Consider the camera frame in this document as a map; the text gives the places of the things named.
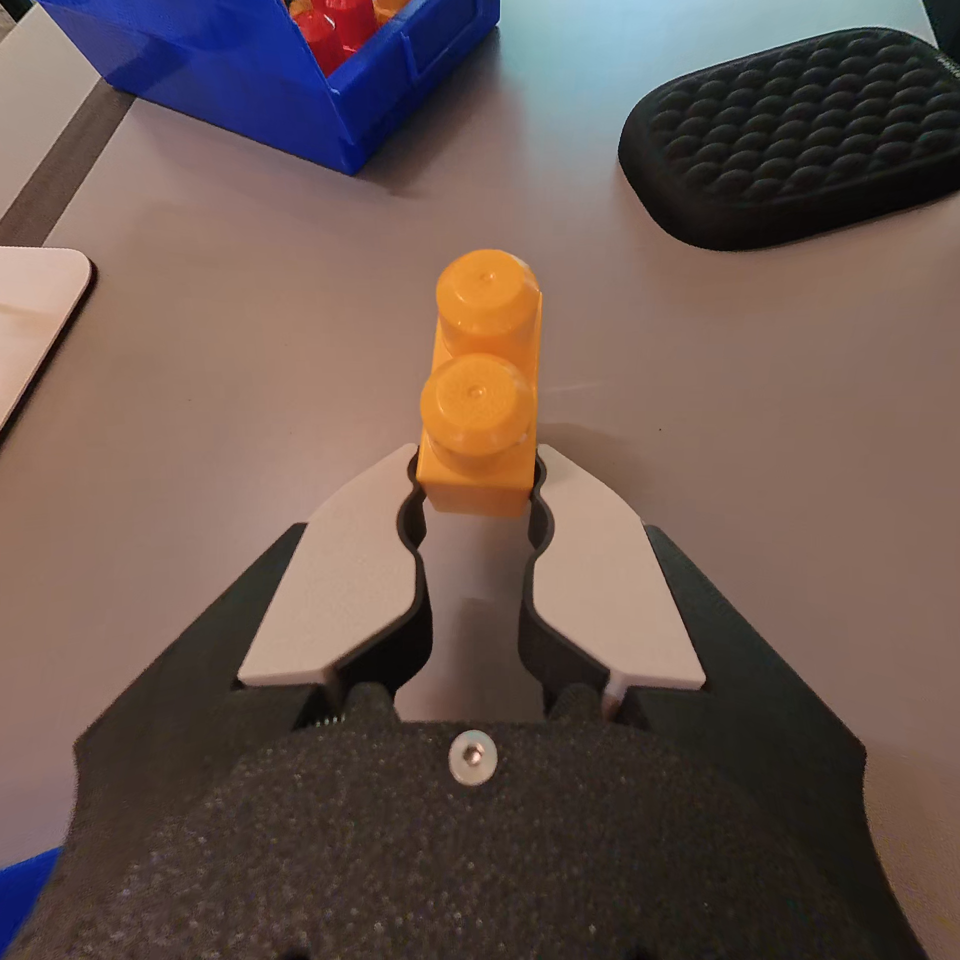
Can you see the blue plastic bin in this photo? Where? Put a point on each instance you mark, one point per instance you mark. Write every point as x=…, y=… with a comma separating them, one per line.
x=26, y=892
x=225, y=82

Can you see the white display stand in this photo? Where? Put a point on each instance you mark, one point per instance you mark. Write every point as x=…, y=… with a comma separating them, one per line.
x=37, y=315

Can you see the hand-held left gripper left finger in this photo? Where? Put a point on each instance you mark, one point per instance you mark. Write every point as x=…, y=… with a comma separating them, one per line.
x=337, y=585

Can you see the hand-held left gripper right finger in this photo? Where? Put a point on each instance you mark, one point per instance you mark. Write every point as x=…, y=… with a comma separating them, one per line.
x=607, y=585

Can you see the black textured pad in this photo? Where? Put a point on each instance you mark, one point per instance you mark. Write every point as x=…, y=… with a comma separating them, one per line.
x=795, y=142

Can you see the cluster of mega blocks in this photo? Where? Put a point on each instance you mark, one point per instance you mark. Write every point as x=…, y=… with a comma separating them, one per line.
x=337, y=26

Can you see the orange mega block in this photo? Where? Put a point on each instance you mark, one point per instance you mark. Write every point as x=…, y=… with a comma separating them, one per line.
x=480, y=484

